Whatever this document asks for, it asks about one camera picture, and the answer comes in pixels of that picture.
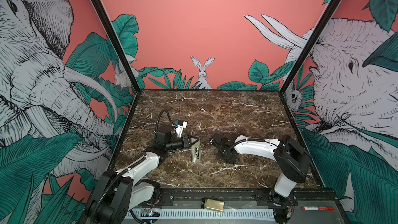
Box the white remote control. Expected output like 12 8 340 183
191 144 202 163

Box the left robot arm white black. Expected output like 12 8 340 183
84 122 200 224

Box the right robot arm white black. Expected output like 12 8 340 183
210 133 312 199

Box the brass metal box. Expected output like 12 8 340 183
203 199 225 213

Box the small circuit board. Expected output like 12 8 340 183
141 208 161 218

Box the red white marker pen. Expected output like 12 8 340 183
302 206 335 211

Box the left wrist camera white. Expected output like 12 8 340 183
175 120 187 138

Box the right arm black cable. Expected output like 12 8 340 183
211 136 280 158

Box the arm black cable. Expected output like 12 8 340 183
154 108 176 133
211 136 280 158

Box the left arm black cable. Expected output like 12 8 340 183
154 108 176 133

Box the black mounting rail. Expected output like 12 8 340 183
156 188 338 206

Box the white slotted cable duct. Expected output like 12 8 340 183
131 208 275 222

